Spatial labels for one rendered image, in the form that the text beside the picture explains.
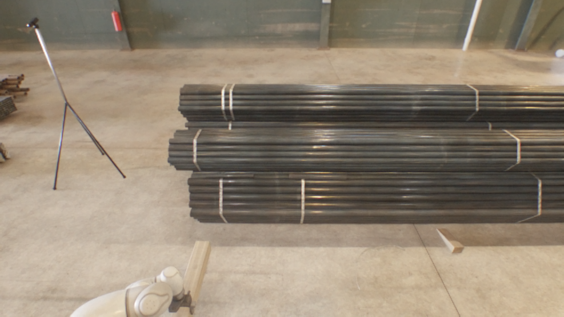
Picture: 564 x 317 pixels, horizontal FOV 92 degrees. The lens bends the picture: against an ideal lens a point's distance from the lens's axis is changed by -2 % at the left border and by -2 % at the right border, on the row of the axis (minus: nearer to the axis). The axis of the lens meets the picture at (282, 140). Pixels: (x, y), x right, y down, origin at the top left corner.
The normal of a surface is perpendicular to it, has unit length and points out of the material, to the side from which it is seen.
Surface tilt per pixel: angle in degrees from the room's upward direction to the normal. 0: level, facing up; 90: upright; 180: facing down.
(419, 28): 90
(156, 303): 42
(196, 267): 0
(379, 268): 0
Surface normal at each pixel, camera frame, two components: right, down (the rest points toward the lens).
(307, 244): 0.00, -0.86
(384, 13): -0.01, 0.50
